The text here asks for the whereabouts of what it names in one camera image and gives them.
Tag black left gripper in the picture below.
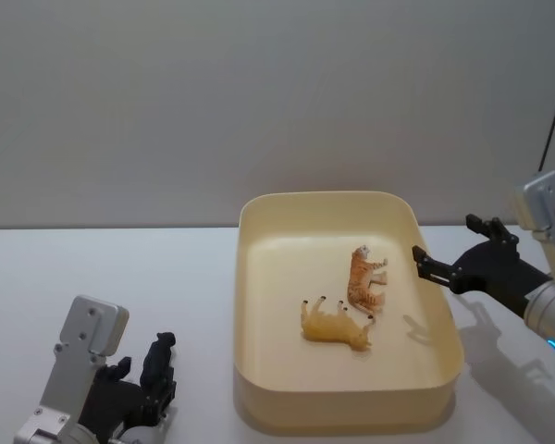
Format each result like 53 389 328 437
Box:
76 355 178 440

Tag thin dark cable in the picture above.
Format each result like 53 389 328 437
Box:
537 55 555 173

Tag cream plastic bin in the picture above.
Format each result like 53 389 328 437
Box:
232 189 466 425

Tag black toy animal figure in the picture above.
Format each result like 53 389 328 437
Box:
140 331 177 394

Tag orange striped toy tiger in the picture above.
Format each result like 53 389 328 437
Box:
346 245 390 322

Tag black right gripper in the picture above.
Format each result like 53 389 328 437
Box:
411 213 551 321

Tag yellow toy animal figure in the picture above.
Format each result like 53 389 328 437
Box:
299 294 378 352

